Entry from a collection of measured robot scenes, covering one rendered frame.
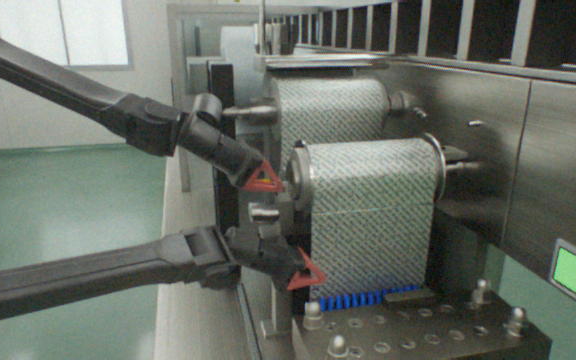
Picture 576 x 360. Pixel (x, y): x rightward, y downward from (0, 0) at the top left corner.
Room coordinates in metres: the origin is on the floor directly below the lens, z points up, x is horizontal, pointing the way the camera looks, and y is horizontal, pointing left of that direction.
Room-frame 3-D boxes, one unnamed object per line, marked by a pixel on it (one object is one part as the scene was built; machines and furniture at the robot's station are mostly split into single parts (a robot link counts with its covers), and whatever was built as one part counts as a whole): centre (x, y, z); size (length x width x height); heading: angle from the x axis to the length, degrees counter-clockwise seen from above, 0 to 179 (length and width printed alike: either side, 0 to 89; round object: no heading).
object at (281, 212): (0.80, 0.03, 1.05); 0.06 x 0.05 x 0.31; 104
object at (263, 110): (1.01, 0.06, 1.33); 0.06 x 0.06 x 0.06; 14
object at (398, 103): (1.09, -0.25, 1.33); 0.07 x 0.07 x 0.07; 14
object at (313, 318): (0.65, -0.04, 1.05); 0.04 x 0.04 x 0.04
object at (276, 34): (1.50, 0.04, 1.50); 0.14 x 0.14 x 0.06
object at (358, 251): (0.74, -0.16, 1.11); 0.23 x 0.01 x 0.18; 104
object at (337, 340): (0.56, -0.08, 1.05); 0.04 x 0.04 x 0.04
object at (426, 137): (0.83, -0.27, 1.25); 0.15 x 0.01 x 0.15; 14
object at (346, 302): (0.72, -0.16, 1.03); 0.21 x 0.04 x 0.03; 104
